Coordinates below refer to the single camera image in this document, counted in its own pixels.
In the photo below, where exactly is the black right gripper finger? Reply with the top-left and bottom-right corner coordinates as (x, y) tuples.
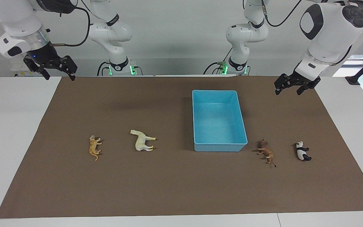
(60, 55), (78, 81)
(24, 57), (50, 80)

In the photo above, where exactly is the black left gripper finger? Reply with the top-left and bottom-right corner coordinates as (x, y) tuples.
(274, 74), (291, 95)
(296, 78), (321, 96)

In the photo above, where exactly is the black and white panda toy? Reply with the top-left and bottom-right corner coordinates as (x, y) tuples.
(294, 141), (312, 161)

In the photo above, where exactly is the brown lion toy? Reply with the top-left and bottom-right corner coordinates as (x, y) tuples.
(252, 138), (277, 168)

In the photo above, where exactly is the orange tiger toy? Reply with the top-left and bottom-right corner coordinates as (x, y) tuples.
(89, 135), (103, 161)

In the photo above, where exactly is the cream white horse toy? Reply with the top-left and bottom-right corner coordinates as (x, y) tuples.
(130, 129), (157, 152)

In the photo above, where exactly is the light blue storage box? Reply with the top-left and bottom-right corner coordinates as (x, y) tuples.
(192, 90), (248, 152)

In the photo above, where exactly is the brown table mat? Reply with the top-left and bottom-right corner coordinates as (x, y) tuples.
(0, 76), (363, 219)

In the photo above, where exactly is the white wall outlet box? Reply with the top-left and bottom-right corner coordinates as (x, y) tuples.
(11, 61), (34, 78)

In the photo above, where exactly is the black right base cable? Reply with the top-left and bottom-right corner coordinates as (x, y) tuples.
(97, 61), (111, 76)

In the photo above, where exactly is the black base cable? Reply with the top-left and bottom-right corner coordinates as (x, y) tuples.
(203, 47), (233, 75)
(97, 61), (111, 76)

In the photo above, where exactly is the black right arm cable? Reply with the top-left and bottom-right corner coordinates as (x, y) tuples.
(50, 6), (91, 48)

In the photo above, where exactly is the black left base cable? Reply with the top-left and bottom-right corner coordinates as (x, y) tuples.
(203, 47), (233, 75)

